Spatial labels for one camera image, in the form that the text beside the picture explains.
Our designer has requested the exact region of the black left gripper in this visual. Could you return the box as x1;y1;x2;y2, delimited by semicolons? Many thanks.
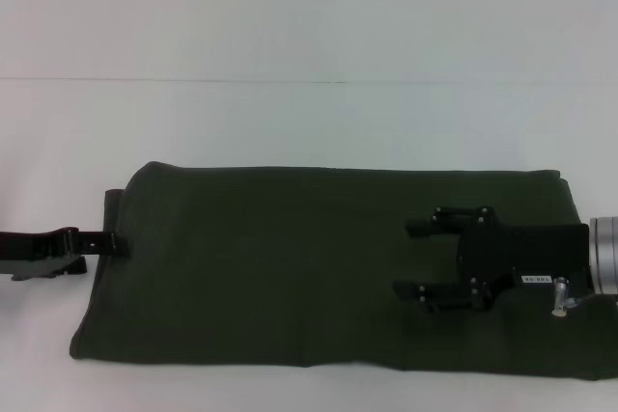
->
0;226;132;284

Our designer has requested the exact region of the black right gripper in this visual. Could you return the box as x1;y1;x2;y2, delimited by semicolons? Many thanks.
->
392;206;592;316

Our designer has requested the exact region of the silver connector plug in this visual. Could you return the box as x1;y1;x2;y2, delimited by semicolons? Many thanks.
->
549;277;572;319

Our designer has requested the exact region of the dark green shirt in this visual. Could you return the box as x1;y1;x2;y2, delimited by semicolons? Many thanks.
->
67;160;618;384

